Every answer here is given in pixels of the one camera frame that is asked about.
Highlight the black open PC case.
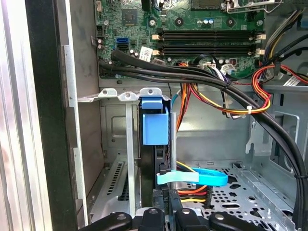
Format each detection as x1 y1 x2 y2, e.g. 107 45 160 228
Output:
24 0 308 231

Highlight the yellow black power wire bundle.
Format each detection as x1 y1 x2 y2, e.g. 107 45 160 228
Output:
263 9 303 65

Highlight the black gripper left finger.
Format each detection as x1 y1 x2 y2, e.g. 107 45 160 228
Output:
84 188 167 231

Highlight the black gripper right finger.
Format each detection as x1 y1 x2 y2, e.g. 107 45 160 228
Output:
167 189 263 231

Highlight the blue data wire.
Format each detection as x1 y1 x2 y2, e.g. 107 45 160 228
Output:
155 93 229 187

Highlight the white service tag label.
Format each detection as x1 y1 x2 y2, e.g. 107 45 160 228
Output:
138 47 154 62

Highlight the green motherboard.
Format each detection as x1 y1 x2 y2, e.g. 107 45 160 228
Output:
96 0 268 80

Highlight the red orange yellow wire loom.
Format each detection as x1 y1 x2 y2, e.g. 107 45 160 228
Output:
187 64 308 118

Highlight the black braided sleeve cable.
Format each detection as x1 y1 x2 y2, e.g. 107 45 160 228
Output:
111 49 308 231

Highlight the silver drive cage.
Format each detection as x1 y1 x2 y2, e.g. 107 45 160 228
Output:
245 83 308 174

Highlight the hard disk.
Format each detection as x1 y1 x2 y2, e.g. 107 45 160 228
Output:
138 96 173 210

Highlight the silver socket cover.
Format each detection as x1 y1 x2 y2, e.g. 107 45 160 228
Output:
226 0 276 13

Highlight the silver disk bay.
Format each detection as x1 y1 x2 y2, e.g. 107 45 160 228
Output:
78 88 178 224

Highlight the black smooth cable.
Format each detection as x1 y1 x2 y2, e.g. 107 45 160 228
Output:
98 60 308 231

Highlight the orange yellow disk power wire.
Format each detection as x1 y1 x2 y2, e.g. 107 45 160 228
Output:
163 83 214 231

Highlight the black RAM slot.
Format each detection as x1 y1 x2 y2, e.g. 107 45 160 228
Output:
153 49 267 56
153 30 267 38
153 43 267 51
153 36 267 43

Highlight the CPU socket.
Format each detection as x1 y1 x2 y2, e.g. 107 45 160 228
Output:
191 0 228 7

